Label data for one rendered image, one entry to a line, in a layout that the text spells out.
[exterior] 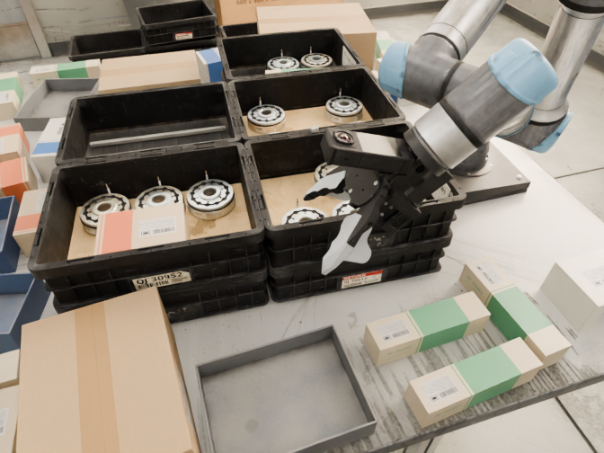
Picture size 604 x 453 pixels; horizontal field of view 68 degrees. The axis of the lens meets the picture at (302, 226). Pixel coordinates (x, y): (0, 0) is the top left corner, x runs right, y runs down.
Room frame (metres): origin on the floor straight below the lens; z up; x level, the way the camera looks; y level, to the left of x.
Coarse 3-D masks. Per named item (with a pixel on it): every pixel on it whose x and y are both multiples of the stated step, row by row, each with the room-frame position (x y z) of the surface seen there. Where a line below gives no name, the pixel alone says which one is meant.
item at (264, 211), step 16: (352, 128) 0.91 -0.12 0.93; (368, 128) 0.91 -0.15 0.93; (256, 144) 0.85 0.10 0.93; (256, 176) 0.72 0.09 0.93; (256, 192) 0.67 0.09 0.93; (464, 192) 0.67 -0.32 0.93; (432, 208) 0.64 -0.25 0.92; (448, 208) 0.65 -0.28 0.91; (288, 224) 0.58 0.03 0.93; (304, 224) 0.58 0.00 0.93; (320, 224) 0.59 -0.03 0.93; (336, 224) 0.59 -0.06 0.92
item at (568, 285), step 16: (576, 256) 0.63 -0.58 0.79; (592, 256) 0.63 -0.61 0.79; (560, 272) 0.60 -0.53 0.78; (576, 272) 0.59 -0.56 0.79; (592, 272) 0.59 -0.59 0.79; (544, 288) 0.61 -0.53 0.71; (560, 288) 0.58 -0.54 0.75; (576, 288) 0.55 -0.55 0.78; (592, 288) 0.55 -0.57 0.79; (560, 304) 0.56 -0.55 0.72; (576, 304) 0.54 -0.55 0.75; (592, 304) 0.51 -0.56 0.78; (576, 320) 0.52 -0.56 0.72; (592, 320) 0.51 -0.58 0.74
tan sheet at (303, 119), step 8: (288, 112) 1.15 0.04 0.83; (296, 112) 1.15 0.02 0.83; (304, 112) 1.15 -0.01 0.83; (312, 112) 1.15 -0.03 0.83; (320, 112) 1.15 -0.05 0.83; (368, 112) 1.15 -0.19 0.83; (288, 120) 1.10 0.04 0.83; (296, 120) 1.10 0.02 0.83; (304, 120) 1.10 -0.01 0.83; (312, 120) 1.10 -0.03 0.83; (320, 120) 1.10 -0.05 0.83; (328, 120) 1.10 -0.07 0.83; (360, 120) 1.10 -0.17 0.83; (368, 120) 1.10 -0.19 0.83; (248, 128) 1.07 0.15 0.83; (288, 128) 1.07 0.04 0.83; (296, 128) 1.07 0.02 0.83; (304, 128) 1.07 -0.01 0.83
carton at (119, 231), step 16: (144, 208) 0.66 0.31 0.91; (160, 208) 0.66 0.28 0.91; (176, 208) 0.66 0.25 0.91; (112, 224) 0.61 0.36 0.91; (128, 224) 0.61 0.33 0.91; (144, 224) 0.61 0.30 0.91; (160, 224) 0.61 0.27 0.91; (176, 224) 0.61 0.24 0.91; (96, 240) 0.57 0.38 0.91; (112, 240) 0.57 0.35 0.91; (128, 240) 0.57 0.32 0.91; (144, 240) 0.57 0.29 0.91; (160, 240) 0.57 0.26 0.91; (176, 240) 0.57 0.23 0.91
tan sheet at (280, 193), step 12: (264, 180) 0.84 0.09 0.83; (276, 180) 0.84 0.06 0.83; (288, 180) 0.84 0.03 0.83; (300, 180) 0.84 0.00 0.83; (312, 180) 0.84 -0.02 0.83; (264, 192) 0.79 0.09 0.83; (276, 192) 0.79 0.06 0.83; (288, 192) 0.79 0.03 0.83; (300, 192) 0.79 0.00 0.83; (276, 204) 0.75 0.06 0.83; (288, 204) 0.75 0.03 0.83; (300, 204) 0.75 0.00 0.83; (312, 204) 0.75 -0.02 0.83; (324, 204) 0.75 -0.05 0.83; (336, 204) 0.75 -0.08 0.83; (276, 216) 0.71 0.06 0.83
